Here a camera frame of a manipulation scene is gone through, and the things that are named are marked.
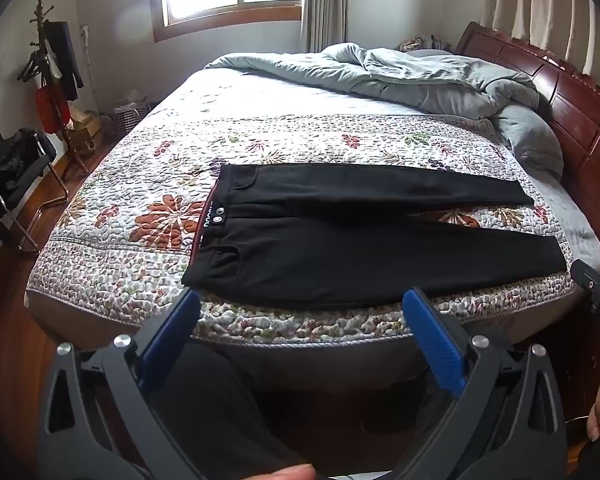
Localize wooden coat rack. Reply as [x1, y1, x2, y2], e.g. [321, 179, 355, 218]
[17, 0, 101, 173]

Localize patterned pillow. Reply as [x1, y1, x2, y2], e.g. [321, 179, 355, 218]
[399, 34, 454, 54]

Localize red bag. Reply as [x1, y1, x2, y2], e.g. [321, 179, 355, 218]
[34, 85, 71, 136]

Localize black hanging garment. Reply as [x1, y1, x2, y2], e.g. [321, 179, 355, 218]
[45, 20, 85, 102]

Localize black pants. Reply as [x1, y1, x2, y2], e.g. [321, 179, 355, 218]
[182, 162, 567, 312]

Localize cardboard box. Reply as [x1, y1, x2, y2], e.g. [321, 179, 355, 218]
[67, 109, 104, 154]

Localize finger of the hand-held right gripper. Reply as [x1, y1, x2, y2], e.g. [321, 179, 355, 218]
[570, 259, 600, 294]

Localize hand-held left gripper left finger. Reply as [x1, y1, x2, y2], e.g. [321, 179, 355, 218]
[37, 287, 207, 480]

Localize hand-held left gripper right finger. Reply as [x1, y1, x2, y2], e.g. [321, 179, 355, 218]
[394, 287, 569, 480]

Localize grey bed sheet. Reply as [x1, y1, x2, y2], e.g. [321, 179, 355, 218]
[522, 170, 600, 277]

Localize grey duvet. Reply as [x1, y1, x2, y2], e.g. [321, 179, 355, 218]
[202, 42, 565, 181]

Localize wire basket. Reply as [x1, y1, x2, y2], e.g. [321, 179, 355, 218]
[111, 91, 151, 137]

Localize metal folding chair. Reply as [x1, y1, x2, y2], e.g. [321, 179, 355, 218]
[0, 127, 71, 254]

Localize beige striped curtain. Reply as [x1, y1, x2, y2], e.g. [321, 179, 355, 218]
[480, 0, 600, 92]

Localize wooden bed headboard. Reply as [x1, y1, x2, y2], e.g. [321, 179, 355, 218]
[455, 21, 600, 281]

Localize floral quilted bedspread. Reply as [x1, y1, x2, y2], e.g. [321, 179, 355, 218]
[25, 67, 581, 346]

